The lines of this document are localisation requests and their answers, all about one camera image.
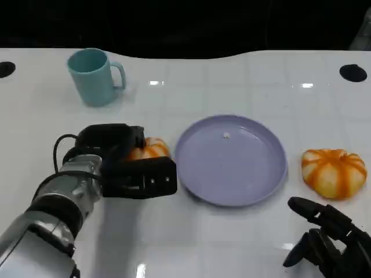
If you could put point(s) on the black table grommet hole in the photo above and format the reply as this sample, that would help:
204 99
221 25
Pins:
353 73
5 69

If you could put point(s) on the pale green mug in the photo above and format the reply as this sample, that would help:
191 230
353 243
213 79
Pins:
92 84

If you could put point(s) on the lilac plate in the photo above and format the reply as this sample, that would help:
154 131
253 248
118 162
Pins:
232 162

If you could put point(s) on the orange white toy bread roll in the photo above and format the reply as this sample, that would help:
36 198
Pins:
150 149
333 173

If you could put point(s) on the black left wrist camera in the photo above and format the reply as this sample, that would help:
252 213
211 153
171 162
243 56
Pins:
101 136

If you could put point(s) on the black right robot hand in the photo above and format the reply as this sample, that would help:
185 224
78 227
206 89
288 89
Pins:
342 249

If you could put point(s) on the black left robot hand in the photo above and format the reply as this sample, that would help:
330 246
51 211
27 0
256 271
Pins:
139 179

